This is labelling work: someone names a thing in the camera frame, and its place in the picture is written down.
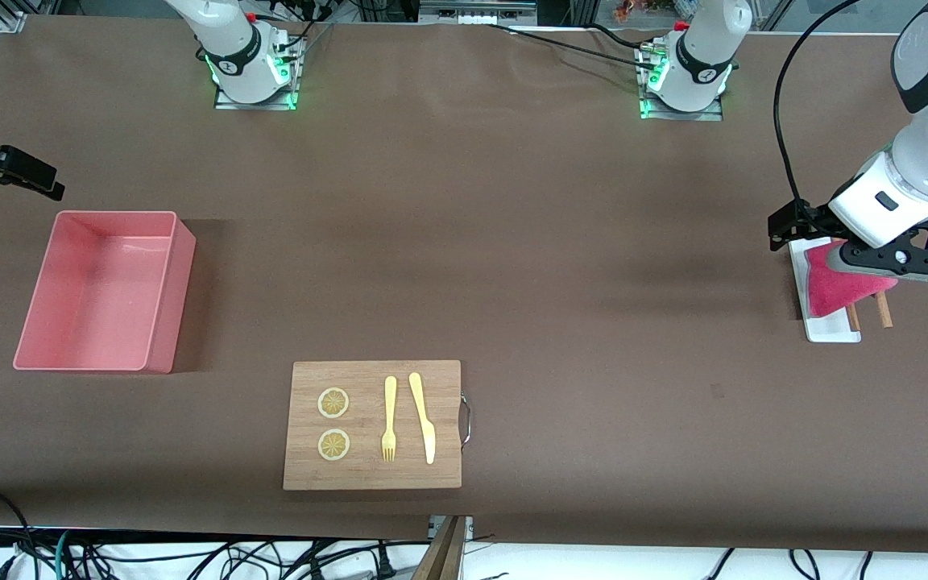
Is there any red cloth napkin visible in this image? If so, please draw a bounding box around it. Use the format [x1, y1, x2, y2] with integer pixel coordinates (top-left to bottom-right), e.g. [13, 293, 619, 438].
[804, 240, 900, 320]

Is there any pink plastic bin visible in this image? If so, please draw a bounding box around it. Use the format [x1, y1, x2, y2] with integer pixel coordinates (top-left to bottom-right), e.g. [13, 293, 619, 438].
[13, 210, 197, 375]

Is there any colourful background clutter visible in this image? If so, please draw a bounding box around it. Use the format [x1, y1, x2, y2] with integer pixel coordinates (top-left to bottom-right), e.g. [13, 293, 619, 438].
[613, 0, 698, 21]

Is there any lemon slice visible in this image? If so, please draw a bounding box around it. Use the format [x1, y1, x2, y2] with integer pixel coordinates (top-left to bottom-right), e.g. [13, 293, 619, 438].
[317, 387, 350, 420]
[317, 429, 350, 462]

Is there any grey metal device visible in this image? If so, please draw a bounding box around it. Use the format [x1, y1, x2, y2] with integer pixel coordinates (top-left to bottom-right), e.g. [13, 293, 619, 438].
[420, 0, 537, 25]

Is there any yellow plastic fork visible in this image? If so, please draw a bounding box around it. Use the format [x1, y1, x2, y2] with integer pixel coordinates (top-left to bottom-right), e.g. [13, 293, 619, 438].
[382, 375, 398, 462]

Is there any yellow plastic knife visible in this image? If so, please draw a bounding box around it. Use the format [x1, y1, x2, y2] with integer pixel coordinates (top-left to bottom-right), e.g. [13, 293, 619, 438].
[408, 371, 437, 466]

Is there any wooden cutting board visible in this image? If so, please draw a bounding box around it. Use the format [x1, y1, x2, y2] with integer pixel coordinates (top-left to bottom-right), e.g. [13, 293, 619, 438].
[283, 360, 462, 491]

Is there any brown wooden beam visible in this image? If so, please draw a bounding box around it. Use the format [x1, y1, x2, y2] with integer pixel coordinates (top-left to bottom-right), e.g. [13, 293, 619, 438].
[412, 516, 465, 580]

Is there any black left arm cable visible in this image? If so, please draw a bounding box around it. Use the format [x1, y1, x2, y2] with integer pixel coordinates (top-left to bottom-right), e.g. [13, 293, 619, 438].
[772, 0, 864, 202]

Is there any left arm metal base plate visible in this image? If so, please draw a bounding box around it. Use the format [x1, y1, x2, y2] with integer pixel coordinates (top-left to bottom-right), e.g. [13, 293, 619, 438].
[639, 44, 724, 122]

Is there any short black table cable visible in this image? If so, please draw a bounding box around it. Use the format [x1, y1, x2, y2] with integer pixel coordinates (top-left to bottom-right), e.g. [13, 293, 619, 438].
[589, 23, 644, 49]

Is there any long black table cable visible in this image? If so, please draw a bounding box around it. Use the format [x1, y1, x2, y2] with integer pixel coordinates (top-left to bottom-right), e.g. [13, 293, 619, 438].
[487, 23, 662, 69]

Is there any small metal bracket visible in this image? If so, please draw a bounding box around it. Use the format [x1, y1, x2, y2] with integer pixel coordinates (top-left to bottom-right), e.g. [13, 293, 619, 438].
[428, 516, 474, 541]

